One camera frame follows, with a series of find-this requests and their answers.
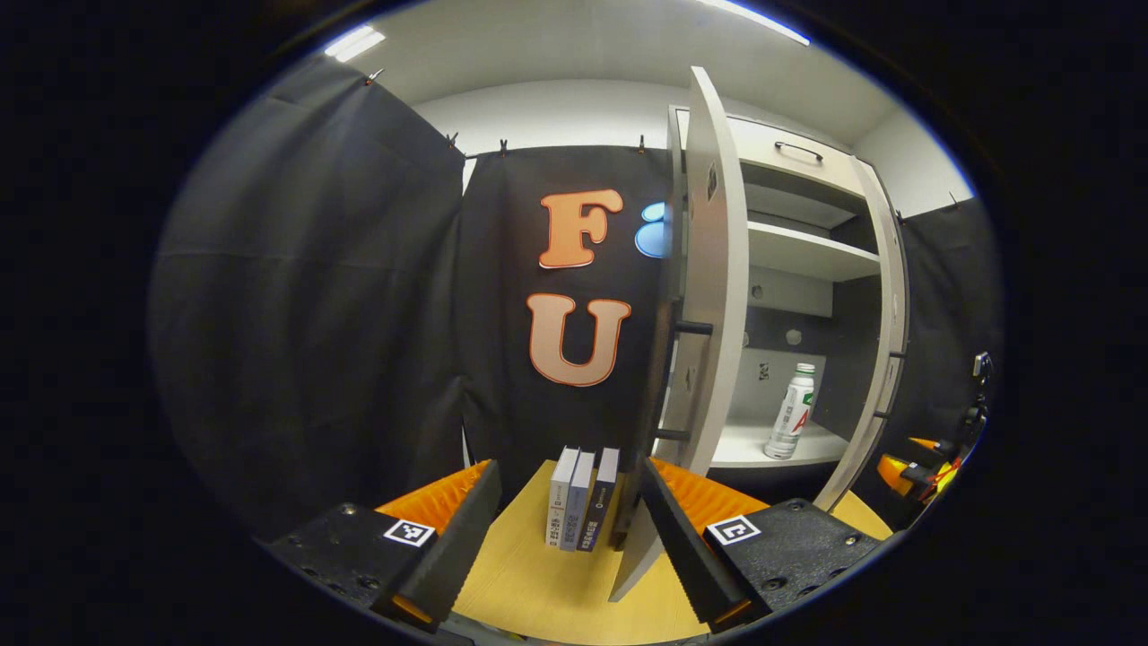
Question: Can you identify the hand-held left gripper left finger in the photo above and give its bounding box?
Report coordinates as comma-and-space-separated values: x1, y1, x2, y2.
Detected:
256, 459, 503, 633

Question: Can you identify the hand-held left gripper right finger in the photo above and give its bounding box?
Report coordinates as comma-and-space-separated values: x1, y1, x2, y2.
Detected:
639, 456, 898, 633

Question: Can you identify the white plastic drink bottle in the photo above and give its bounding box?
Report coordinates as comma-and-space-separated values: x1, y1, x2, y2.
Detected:
764, 362, 817, 460

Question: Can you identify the white cabinet door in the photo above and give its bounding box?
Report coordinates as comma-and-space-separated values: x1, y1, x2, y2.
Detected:
812, 157, 911, 512
608, 65, 750, 604

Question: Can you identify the dark blue book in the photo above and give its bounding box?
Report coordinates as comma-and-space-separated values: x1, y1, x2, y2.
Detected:
578, 447, 622, 553

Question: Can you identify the light grey book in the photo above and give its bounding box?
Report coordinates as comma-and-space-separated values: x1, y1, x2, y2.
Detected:
547, 446, 581, 548

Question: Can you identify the blue grey book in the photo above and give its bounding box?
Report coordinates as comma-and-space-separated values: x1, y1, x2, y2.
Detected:
562, 451, 597, 552

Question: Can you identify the white open-front cabinet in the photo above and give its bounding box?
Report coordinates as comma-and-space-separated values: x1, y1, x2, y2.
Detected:
668, 106, 898, 503

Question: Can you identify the black backdrop cloth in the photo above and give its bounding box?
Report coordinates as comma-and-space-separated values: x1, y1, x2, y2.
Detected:
148, 54, 678, 544
897, 196, 1005, 450

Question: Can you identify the white cabinet drawer front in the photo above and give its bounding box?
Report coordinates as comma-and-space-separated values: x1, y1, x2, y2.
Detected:
677, 108, 866, 194

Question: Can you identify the black cabinet door handle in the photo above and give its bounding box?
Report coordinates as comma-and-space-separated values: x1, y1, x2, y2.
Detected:
641, 296, 715, 445

